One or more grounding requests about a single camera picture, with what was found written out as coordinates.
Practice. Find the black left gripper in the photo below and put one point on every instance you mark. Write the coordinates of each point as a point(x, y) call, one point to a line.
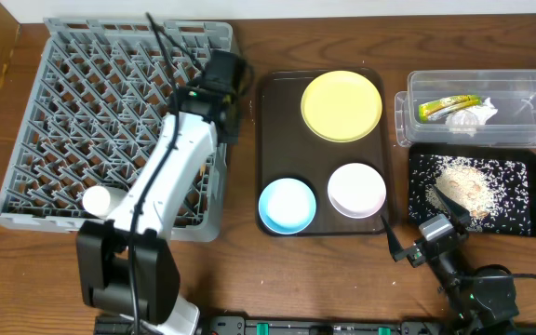
point(231, 125)

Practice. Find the light blue plastic bowl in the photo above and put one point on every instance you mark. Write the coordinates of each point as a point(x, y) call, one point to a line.
point(287, 206)

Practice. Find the grey plastic dishwasher rack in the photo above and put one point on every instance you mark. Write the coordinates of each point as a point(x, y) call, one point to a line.
point(95, 113)

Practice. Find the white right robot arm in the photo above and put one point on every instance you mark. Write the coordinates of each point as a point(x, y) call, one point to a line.
point(483, 299)

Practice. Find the yellow plastic plate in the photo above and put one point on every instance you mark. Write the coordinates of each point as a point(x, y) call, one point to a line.
point(341, 106)

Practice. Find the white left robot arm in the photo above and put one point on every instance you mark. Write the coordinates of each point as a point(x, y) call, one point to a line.
point(124, 261)

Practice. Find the leftover rice pile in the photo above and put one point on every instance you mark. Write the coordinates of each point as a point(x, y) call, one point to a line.
point(495, 192)

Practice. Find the green snack wrapper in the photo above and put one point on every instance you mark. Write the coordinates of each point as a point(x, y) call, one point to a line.
point(434, 110)

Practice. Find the black food waste tray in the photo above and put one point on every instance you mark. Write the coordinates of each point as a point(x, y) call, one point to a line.
point(520, 155)

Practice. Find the clear plastic waste bin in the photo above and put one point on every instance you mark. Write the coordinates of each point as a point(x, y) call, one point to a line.
point(512, 92)

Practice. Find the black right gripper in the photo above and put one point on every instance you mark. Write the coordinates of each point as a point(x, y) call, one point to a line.
point(422, 247)

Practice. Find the pale green plastic cup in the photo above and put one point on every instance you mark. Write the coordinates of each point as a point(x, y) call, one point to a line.
point(100, 200)

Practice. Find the crumpled white paper waste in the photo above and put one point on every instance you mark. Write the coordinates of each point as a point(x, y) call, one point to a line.
point(466, 121)

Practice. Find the dark brown serving tray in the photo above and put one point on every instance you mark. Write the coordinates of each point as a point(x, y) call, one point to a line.
point(287, 148)

